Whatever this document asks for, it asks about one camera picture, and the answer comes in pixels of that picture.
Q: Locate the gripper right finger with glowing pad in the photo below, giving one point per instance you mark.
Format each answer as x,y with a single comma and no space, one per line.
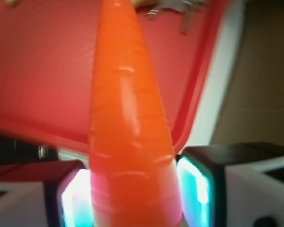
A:
238,185

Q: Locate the orange plastic toy carrot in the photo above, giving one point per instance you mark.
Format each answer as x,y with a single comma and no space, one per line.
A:
131,159

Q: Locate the brown cardboard panel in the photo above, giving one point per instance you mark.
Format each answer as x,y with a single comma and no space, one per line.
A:
253,109

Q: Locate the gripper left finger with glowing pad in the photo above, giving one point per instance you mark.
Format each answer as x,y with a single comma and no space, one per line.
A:
47,194

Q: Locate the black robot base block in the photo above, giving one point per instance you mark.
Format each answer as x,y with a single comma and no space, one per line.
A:
14,151

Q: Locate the red plastic tray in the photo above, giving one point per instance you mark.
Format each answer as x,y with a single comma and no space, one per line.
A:
46,59

